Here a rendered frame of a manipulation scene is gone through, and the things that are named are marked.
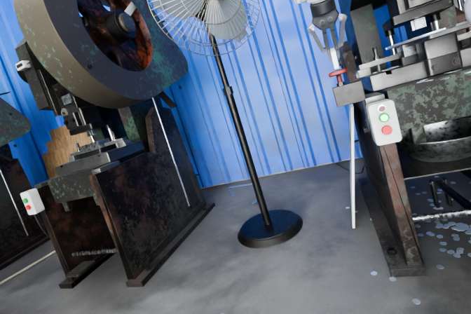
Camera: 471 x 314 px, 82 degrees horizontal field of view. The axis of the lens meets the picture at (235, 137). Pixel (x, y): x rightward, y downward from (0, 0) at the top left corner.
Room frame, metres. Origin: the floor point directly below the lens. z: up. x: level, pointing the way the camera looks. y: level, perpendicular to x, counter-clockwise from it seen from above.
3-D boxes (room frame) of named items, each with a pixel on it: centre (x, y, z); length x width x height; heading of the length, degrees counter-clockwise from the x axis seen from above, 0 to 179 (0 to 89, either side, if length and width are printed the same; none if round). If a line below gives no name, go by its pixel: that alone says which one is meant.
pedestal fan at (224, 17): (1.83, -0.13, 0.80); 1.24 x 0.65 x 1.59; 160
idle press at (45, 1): (2.01, 0.69, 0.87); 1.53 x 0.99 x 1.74; 158
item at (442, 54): (0.90, -0.74, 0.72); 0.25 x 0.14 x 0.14; 160
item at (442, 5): (1.07, -0.81, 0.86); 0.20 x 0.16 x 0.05; 70
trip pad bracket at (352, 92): (0.96, -0.43, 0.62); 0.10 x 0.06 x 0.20; 70
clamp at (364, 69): (1.12, -0.65, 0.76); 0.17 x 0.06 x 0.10; 70
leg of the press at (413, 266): (1.29, -0.60, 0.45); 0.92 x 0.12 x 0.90; 160
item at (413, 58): (1.07, -0.81, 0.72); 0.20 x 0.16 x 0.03; 70
